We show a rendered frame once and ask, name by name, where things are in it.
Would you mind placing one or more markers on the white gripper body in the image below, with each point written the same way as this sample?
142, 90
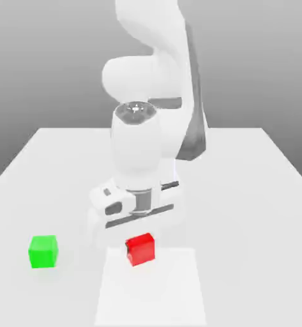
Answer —
140, 221

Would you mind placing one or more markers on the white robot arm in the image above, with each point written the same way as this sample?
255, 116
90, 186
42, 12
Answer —
136, 150

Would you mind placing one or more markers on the small red cube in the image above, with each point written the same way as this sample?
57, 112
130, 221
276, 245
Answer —
141, 250

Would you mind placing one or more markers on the small green cube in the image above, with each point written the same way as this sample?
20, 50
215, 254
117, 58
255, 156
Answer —
43, 252

